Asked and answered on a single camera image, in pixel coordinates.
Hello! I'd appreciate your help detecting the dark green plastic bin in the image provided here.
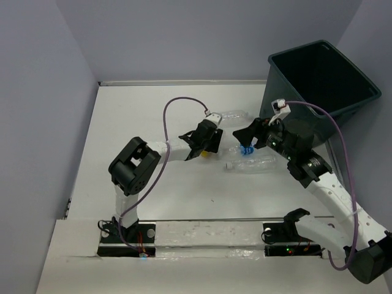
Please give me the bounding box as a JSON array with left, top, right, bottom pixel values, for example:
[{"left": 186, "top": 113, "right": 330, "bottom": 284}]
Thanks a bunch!
[{"left": 259, "top": 40, "right": 382, "bottom": 147}]

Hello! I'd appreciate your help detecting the clear bottle white blue cap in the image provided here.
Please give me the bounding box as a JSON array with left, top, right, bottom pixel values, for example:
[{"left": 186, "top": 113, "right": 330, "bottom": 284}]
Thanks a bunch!
[{"left": 223, "top": 155, "right": 277, "bottom": 175}]

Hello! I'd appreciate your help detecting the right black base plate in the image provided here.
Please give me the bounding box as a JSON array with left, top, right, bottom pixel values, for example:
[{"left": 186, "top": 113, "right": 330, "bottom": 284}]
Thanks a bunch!
[{"left": 260, "top": 222, "right": 324, "bottom": 257}]

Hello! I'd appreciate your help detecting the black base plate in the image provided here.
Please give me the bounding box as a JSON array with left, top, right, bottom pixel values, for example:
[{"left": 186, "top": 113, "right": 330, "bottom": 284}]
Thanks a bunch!
[
  {"left": 260, "top": 222, "right": 324, "bottom": 257},
  {"left": 97, "top": 220, "right": 156, "bottom": 258}
]

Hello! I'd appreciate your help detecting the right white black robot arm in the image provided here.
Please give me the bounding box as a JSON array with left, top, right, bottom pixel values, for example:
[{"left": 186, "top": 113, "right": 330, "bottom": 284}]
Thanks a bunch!
[{"left": 233, "top": 118, "right": 391, "bottom": 284}]

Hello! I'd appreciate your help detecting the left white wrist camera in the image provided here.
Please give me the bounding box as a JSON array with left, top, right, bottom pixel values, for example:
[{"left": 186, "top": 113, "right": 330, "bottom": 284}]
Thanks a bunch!
[{"left": 205, "top": 112, "right": 222, "bottom": 127}]

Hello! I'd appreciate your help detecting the clear bottle blue label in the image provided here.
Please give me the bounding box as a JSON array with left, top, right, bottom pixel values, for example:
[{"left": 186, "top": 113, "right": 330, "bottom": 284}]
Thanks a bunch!
[{"left": 228, "top": 144, "right": 255, "bottom": 156}]

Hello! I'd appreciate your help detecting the clear crushed bottle near bin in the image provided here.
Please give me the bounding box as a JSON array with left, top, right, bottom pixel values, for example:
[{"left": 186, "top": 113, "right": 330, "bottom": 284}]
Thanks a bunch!
[{"left": 220, "top": 110, "right": 254, "bottom": 127}]

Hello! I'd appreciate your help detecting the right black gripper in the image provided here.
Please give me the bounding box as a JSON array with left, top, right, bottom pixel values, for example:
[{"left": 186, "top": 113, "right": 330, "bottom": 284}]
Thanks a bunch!
[{"left": 232, "top": 115, "right": 296, "bottom": 160}]

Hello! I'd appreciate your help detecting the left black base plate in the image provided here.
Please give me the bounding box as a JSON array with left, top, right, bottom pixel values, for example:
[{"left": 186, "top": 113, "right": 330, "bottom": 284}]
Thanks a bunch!
[{"left": 97, "top": 220, "right": 156, "bottom": 258}]

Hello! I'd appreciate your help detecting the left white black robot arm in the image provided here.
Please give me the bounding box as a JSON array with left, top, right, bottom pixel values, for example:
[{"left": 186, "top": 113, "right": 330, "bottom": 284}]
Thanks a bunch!
[{"left": 108, "top": 119, "right": 223, "bottom": 244}]

